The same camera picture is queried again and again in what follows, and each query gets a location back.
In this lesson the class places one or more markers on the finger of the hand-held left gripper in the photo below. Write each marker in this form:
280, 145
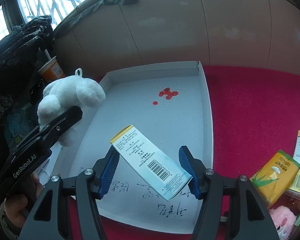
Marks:
65, 122

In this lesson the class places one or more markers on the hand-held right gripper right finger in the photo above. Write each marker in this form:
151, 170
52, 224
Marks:
187, 172

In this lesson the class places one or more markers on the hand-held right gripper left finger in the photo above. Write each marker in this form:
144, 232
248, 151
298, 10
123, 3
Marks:
110, 172

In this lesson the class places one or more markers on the white plush toy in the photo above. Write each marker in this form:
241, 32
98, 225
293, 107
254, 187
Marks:
65, 92

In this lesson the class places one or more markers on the white blue medicine box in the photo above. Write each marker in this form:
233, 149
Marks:
150, 160

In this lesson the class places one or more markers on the white cardboard tray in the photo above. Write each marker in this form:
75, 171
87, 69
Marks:
152, 120

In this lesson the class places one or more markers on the person's left hand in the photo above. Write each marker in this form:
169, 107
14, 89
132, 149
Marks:
15, 210

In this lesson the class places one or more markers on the dark mouse print cloth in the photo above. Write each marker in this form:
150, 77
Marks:
15, 127

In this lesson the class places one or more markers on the orange drink cup with straw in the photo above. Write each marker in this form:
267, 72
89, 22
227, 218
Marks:
52, 71

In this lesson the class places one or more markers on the yellow carton box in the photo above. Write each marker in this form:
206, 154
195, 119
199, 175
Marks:
275, 177

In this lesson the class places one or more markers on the black plastic bag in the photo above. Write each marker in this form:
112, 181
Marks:
15, 45

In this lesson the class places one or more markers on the pink plush toy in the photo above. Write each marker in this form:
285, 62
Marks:
282, 220

